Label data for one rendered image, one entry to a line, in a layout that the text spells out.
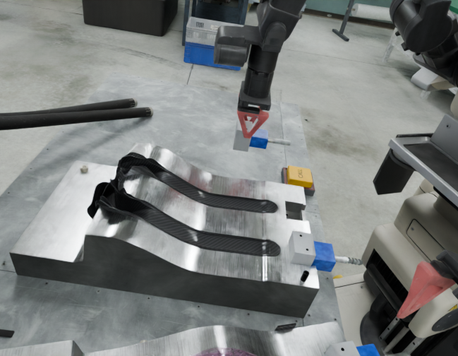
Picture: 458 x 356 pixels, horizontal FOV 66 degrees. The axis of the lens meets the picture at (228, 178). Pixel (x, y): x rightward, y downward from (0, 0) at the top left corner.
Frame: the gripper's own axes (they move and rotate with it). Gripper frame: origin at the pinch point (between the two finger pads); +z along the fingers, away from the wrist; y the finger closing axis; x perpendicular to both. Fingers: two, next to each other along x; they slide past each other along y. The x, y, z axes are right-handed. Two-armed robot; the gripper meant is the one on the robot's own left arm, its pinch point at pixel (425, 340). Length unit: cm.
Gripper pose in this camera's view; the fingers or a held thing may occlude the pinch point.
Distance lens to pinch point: 48.8
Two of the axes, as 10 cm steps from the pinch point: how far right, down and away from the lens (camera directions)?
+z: -5.6, 7.3, 3.9
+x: 7.7, 2.8, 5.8
